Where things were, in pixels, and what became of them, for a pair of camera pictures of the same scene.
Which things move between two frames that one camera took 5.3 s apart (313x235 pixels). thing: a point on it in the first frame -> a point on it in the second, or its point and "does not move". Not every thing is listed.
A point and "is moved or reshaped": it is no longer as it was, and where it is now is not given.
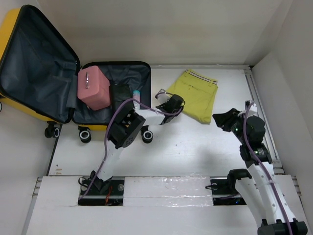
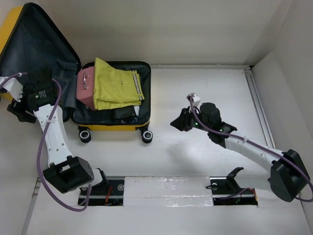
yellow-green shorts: x=199 y=93 -> x=115 y=88
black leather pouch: x=119 y=93 is moved or reshaped
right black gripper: x=226 y=118 -> x=181 y=123
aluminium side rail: x=277 y=163 does not move
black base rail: x=223 y=194 does not move
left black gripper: x=179 y=108 -> x=22 y=108
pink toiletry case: x=93 y=87 does not move
